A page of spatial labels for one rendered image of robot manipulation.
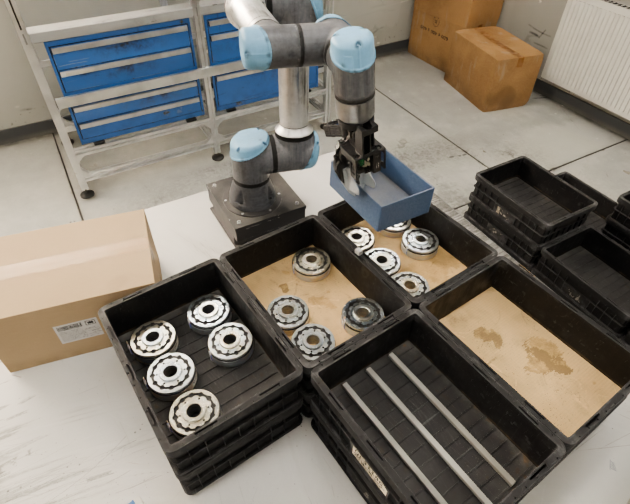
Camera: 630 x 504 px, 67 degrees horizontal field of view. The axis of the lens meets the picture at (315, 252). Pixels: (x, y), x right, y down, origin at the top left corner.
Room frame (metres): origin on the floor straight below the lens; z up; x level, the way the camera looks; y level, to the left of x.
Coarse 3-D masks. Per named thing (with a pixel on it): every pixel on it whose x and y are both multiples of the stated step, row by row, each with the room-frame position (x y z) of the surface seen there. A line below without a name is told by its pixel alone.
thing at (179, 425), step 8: (192, 392) 0.50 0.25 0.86; (200, 392) 0.50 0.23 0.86; (208, 392) 0.50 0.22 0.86; (176, 400) 0.48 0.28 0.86; (184, 400) 0.49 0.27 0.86; (200, 400) 0.48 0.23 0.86; (208, 400) 0.49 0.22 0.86; (216, 400) 0.49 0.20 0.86; (176, 408) 0.47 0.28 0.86; (208, 408) 0.47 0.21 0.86; (216, 408) 0.47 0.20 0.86; (176, 416) 0.45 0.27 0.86; (208, 416) 0.45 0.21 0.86; (216, 416) 0.45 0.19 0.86; (176, 424) 0.43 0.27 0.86; (184, 424) 0.43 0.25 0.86; (192, 424) 0.43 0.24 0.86; (200, 424) 0.43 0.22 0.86; (176, 432) 0.42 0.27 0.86; (184, 432) 0.42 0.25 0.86; (192, 432) 0.42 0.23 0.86
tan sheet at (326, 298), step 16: (288, 256) 0.94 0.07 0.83; (256, 272) 0.88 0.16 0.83; (272, 272) 0.88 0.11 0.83; (288, 272) 0.88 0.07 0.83; (336, 272) 0.88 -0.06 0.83; (256, 288) 0.82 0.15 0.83; (272, 288) 0.82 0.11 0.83; (288, 288) 0.82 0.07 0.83; (304, 288) 0.82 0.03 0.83; (320, 288) 0.83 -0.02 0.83; (336, 288) 0.83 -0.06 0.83; (352, 288) 0.83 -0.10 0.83; (320, 304) 0.77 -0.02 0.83; (336, 304) 0.77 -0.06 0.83; (320, 320) 0.72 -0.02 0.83; (336, 320) 0.72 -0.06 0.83; (288, 336) 0.67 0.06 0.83; (336, 336) 0.67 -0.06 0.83; (352, 336) 0.68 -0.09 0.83
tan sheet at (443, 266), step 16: (368, 224) 1.08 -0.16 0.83; (384, 240) 1.02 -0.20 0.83; (400, 240) 1.02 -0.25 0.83; (400, 256) 0.95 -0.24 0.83; (448, 256) 0.95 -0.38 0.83; (400, 272) 0.89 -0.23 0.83; (416, 272) 0.89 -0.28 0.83; (432, 272) 0.89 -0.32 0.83; (448, 272) 0.89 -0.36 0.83; (432, 288) 0.83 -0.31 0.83
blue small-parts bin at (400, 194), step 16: (400, 160) 0.97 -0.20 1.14; (336, 176) 0.93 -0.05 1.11; (384, 176) 0.99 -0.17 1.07; (400, 176) 0.95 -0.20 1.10; (416, 176) 0.91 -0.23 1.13; (368, 192) 0.92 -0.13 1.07; (384, 192) 0.92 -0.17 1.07; (400, 192) 0.93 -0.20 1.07; (416, 192) 0.90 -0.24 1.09; (432, 192) 0.86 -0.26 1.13; (368, 208) 0.82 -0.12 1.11; (384, 208) 0.79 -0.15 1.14; (400, 208) 0.81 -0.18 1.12; (416, 208) 0.84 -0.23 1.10; (384, 224) 0.79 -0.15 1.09
